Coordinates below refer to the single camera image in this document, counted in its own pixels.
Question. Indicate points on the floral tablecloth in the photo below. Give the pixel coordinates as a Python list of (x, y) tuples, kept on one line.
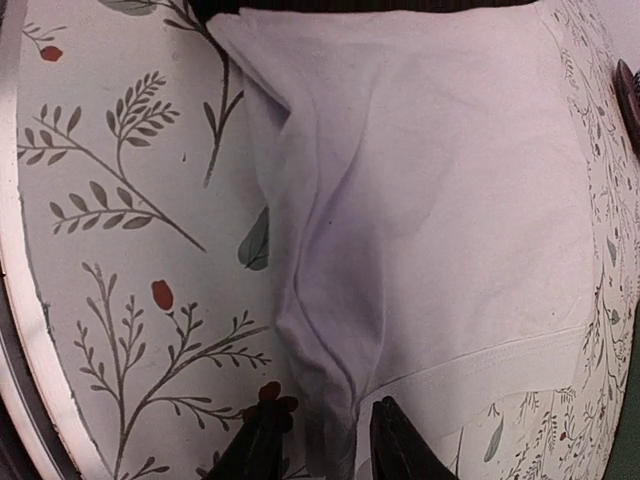
[(148, 236)]

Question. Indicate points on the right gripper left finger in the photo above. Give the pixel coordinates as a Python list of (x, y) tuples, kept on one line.
[(256, 451)]

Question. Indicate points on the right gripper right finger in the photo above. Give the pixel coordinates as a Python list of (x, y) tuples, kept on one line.
[(398, 451)]

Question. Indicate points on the white black-trimmed underwear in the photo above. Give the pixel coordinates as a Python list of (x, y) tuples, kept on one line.
[(430, 233)]

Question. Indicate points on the front aluminium rail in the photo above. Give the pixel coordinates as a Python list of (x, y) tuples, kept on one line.
[(42, 412)]

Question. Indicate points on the dark red saucer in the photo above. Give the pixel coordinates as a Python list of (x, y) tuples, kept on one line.
[(627, 94)]

